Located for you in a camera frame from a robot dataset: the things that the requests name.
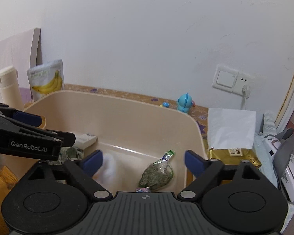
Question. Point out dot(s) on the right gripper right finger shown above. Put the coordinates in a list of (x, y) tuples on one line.
[(231, 198)]

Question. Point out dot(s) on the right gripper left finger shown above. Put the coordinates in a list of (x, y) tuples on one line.
[(54, 198)]

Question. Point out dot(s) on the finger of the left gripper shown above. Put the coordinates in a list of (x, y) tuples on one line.
[(39, 133), (20, 116)]

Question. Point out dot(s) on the green plaid cloth scrunchie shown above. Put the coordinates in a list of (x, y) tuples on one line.
[(68, 153)]

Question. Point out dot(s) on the blue cartoon tissue pack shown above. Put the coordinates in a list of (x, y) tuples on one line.
[(84, 141)]

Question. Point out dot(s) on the green dried herb packet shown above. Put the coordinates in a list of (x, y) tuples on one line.
[(158, 174)]

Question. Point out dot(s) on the small Hello Kitty card box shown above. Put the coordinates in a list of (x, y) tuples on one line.
[(143, 190)]

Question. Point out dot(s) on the white thermos bottle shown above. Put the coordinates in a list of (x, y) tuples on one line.
[(9, 88)]

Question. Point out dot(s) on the gold foil tissue box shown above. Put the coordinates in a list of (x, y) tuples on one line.
[(234, 156)]

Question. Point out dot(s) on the light blue bedding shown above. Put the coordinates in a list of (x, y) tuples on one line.
[(268, 127)]

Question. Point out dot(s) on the banana chips snack bag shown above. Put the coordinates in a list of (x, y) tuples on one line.
[(46, 78)]

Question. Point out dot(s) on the pink headboard panel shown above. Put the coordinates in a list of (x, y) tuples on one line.
[(20, 51)]

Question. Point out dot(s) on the beige plastic storage bin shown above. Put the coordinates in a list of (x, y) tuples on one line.
[(130, 134)]

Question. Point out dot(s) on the white tissue sheet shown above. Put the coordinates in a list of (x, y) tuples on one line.
[(230, 129)]

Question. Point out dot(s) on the small blue yellow toy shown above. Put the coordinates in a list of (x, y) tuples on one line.
[(165, 104)]

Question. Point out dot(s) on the blue cartoon figurine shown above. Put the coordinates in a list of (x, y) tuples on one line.
[(185, 103)]

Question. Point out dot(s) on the white pink device with strap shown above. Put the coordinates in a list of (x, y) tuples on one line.
[(281, 150)]

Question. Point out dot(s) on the white wall switch socket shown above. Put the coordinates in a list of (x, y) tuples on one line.
[(231, 80)]

